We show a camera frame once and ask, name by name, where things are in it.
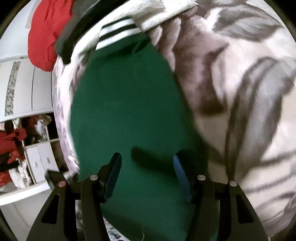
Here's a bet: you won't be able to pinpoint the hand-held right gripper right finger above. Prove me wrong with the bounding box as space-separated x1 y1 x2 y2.
173 151 270 241

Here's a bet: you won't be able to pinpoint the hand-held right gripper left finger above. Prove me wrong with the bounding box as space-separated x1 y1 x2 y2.
26 152 122 241

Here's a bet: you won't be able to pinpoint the green varsity jacket white sleeves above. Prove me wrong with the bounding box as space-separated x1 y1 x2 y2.
69 19 222 241

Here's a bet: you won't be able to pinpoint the clothes pile in wardrobe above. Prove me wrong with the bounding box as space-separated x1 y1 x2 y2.
14 115 52 144

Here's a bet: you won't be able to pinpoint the hanging red clothes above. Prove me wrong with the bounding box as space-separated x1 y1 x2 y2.
0 128 27 186

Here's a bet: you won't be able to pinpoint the white wardrobe drawer unit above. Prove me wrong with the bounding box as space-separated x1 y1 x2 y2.
24 141 70 183

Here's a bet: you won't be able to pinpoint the bed with floral blanket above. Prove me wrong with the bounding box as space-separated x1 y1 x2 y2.
52 0 296 239

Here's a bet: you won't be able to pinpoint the white wardrobe sliding door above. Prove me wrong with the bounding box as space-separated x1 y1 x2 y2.
0 58 56 121

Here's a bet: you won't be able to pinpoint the black leather jacket fleece lining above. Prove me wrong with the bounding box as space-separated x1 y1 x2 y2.
54 0 199 64

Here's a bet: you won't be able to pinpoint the red quilt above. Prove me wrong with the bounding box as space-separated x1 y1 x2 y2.
28 0 74 72

